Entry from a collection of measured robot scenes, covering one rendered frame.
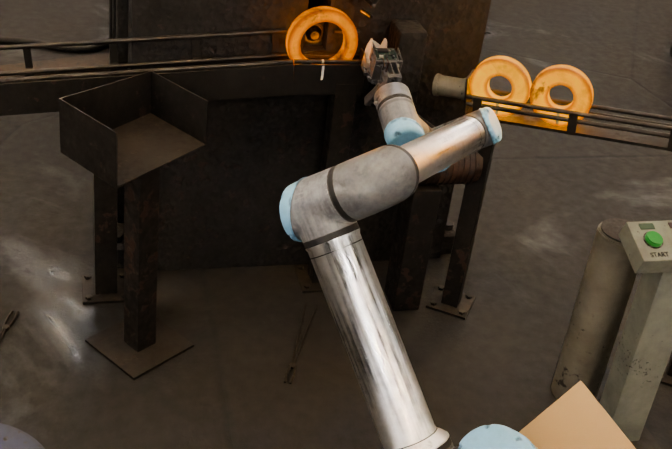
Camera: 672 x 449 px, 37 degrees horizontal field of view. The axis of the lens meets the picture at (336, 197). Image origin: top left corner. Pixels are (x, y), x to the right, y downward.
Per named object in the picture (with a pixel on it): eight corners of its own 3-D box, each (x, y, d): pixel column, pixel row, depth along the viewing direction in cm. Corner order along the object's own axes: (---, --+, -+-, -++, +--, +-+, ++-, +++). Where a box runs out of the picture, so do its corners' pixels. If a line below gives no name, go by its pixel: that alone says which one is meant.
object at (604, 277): (543, 380, 268) (590, 217, 242) (583, 376, 271) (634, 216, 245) (562, 411, 259) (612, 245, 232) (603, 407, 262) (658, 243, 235)
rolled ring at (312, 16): (362, 11, 254) (358, 6, 257) (291, 10, 249) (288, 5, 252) (353, 77, 263) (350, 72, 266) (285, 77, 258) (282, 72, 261)
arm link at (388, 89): (408, 119, 246) (371, 120, 244) (404, 106, 249) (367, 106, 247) (417, 93, 240) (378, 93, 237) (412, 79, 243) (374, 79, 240)
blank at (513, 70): (475, 51, 258) (472, 55, 255) (534, 59, 253) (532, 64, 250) (470, 106, 265) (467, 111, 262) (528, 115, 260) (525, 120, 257)
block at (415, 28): (377, 97, 278) (389, 16, 266) (404, 97, 280) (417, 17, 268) (387, 115, 269) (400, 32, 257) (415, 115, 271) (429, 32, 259)
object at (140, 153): (66, 349, 257) (58, 98, 221) (146, 309, 275) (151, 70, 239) (116, 390, 247) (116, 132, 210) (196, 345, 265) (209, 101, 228)
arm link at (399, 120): (403, 164, 239) (379, 145, 233) (391, 127, 247) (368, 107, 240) (435, 144, 236) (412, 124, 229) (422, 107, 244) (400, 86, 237)
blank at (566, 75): (535, 60, 253) (532, 64, 250) (597, 68, 248) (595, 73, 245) (529, 116, 260) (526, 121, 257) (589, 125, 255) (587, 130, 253)
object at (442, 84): (437, 90, 268) (438, 70, 265) (469, 96, 265) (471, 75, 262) (431, 98, 263) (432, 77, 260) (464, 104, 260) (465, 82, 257)
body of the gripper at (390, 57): (399, 45, 250) (410, 78, 242) (391, 71, 256) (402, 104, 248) (370, 45, 248) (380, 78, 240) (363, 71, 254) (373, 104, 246)
